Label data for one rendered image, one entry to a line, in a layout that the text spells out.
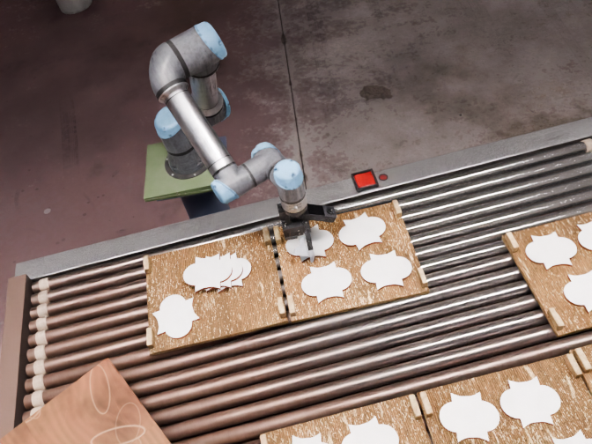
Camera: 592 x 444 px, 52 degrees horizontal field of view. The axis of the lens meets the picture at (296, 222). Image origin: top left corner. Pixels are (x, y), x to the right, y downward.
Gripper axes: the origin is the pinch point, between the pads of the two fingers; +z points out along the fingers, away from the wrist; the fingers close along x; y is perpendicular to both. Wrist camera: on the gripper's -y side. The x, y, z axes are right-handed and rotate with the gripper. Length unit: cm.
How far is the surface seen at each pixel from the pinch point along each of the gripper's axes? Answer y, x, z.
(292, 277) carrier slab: 7.7, 11.0, 0.4
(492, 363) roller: -40, 50, 2
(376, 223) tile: -21.9, -1.7, -0.4
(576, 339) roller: -64, 49, 3
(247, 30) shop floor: 7, -266, 94
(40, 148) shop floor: 150, -187, 93
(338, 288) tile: -5.2, 18.8, -0.5
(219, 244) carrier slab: 28.4, -7.6, 0.3
